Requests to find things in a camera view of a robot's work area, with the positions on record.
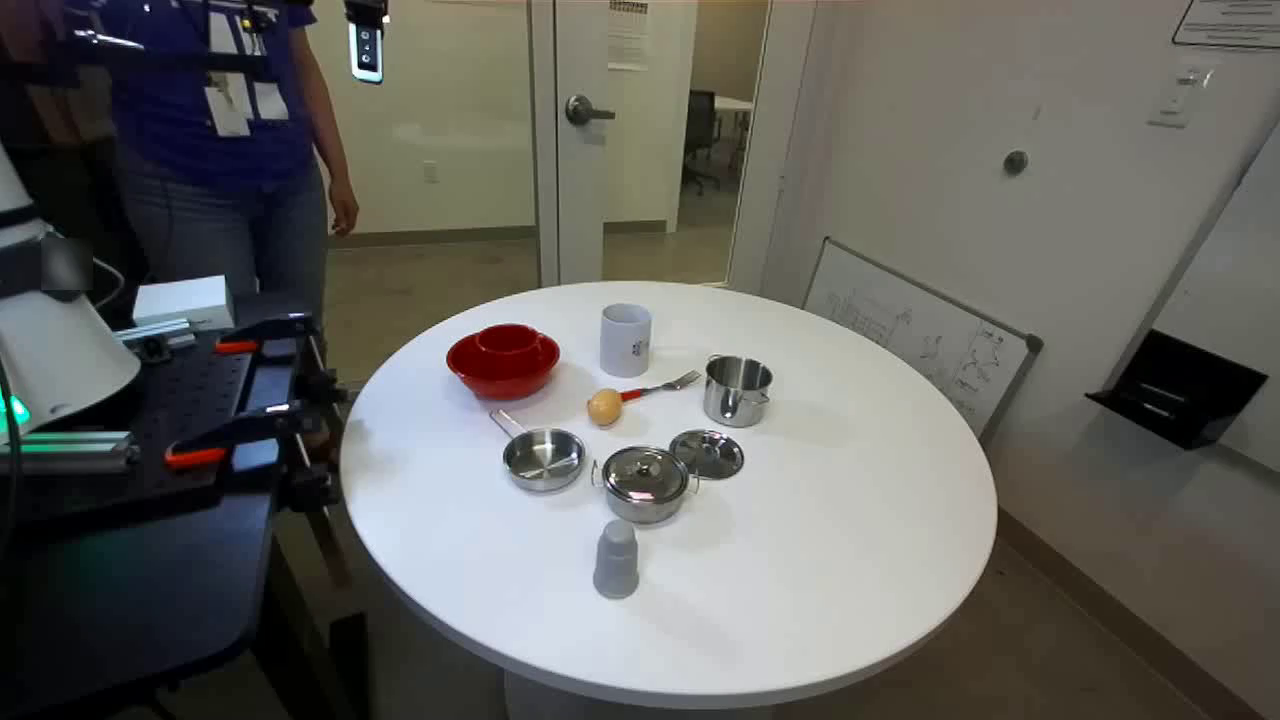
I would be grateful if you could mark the upside-down grey plastic cup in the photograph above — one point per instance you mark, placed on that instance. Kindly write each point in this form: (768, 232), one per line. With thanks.
(619, 560)

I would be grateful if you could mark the silver door handle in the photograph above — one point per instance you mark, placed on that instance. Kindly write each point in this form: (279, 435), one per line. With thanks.
(582, 114)

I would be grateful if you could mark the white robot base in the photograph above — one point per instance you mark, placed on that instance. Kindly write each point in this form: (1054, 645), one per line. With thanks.
(56, 350)

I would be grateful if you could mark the person in purple shirt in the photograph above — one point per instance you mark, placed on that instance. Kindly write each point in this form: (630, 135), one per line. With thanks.
(225, 143)

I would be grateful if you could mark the black wall tray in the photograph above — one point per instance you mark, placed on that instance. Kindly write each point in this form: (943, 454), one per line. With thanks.
(1181, 394)

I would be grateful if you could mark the small steel frying pan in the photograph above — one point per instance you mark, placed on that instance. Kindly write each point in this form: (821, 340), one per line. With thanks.
(539, 457)

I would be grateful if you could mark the steel pot with lid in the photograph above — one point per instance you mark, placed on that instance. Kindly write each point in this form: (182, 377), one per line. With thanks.
(645, 486)

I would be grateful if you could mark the orange-handled black clamp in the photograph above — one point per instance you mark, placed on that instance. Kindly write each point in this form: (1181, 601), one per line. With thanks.
(260, 338)
(307, 431)

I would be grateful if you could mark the black cart table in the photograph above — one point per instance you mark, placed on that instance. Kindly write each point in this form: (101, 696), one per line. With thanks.
(127, 582)

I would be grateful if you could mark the flat steel lid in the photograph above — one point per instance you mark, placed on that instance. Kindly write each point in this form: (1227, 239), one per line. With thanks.
(704, 454)

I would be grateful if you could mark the red handled fork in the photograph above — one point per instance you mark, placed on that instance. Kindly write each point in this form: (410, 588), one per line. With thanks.
(669, 384)

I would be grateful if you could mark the red bowl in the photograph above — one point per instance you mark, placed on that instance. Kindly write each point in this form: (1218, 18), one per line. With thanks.
(505, 363)

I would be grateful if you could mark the white light switch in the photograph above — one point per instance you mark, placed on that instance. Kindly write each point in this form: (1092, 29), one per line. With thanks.
(1181, 97)

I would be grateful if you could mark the leaning whiteboard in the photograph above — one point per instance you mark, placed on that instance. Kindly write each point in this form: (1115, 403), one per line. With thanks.
(964, 352)

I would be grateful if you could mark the white ceramic mug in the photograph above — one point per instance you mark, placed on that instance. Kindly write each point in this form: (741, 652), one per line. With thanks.
(626, 338)

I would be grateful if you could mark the small steel pot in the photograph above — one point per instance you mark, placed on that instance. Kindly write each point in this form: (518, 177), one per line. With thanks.
(738, 389)

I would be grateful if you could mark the white box on cart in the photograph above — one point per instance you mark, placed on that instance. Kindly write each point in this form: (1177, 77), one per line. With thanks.
(200, 301)

